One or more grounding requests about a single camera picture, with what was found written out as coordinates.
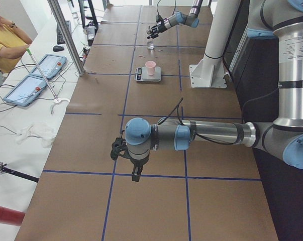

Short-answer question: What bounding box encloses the silver kitchen scale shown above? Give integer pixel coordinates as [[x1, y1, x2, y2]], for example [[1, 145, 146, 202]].
[[134, 66, 162, 82]]

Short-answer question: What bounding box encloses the lower teach pendant tablet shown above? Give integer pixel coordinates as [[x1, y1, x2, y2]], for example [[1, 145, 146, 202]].
[[3, 75, 47, 107]]

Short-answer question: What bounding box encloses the long reacher grabber tool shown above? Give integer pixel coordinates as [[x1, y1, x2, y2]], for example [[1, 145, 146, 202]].
[[26, 48, 70, 115]]

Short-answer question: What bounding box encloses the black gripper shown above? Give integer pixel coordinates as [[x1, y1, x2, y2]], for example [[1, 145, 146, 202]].
[[146, 21, 167, 39], [130, 157, 149, 182]]

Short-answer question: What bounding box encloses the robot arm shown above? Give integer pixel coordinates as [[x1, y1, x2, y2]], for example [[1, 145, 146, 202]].
[[146, 0, 203, 39], [111, 1, 303, 181]]

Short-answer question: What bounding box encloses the crumpled white tissue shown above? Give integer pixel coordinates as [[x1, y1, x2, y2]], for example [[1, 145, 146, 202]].
[[16, 122, 56, 148]]

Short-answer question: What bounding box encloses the person in yellow shirt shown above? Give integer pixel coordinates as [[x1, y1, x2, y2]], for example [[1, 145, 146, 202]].
[[0, 15, 32, 73]]

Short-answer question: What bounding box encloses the black keyboard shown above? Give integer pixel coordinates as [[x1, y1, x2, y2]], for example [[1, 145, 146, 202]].
[[56, 20, 72, 45]]

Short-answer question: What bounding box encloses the upper teach pendant tablet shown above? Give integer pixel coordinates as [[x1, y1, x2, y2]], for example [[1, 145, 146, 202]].
[[38, 54, 67, 80]]

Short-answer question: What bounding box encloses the black computer mouse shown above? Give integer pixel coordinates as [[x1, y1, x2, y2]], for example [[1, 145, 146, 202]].
[[52, 45, 64, 52]]

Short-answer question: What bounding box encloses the red cylinder tube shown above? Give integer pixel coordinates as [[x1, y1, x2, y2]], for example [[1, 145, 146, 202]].
[[0, 206, 25, 226]]

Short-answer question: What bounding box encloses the clear glass sauce bottle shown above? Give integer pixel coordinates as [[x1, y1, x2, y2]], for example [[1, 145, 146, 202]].
[[147, 39, 154, 50]]

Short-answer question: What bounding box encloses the teach pendant tablet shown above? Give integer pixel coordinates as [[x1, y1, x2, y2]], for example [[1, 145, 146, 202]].
[[3, 75, 47, 107], [38, 54, 67, 80]]

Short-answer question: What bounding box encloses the brown paper table cover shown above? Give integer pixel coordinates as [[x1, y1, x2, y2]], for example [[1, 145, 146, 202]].
[[16, 6, 277, 240]]

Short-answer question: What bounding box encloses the pink paper cup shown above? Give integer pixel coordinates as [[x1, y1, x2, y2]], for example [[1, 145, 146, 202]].
[[145, 61, 156, 76]]

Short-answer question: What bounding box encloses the aluminium frame post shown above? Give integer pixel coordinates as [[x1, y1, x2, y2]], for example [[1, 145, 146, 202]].
[[47, 0, 84, 76]]

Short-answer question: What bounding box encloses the black tripod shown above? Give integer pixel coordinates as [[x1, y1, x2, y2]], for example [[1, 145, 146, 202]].
[[0, 162, 39, 183]]

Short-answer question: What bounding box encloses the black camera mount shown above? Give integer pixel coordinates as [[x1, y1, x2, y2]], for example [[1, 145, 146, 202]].
[[110, 137, 129, 161], [155, 14, 163, 23]]

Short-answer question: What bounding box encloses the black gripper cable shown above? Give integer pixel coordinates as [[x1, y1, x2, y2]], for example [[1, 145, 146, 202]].
[[156, 0, 177, 17], [157, 96, 242, 146]]

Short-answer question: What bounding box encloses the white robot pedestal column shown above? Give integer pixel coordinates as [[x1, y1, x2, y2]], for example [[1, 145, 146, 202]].
[[189, 0, 241, 88]]

